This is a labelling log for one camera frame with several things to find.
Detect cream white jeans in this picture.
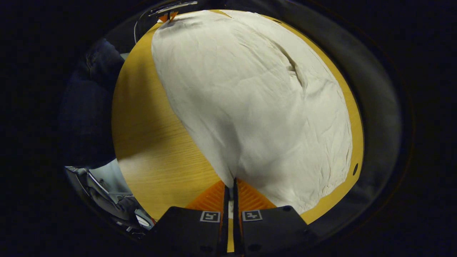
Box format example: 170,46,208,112
151,10,353,215

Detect person's dark trousers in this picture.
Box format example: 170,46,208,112
59,37,125,168

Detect grey chair base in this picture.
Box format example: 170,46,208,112
66,166,156,238

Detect black backdrop cloth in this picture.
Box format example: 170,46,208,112
200,0,406,232

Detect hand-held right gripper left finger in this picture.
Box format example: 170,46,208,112
142,180,230,256

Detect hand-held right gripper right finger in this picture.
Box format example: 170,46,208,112
233,177,319,256

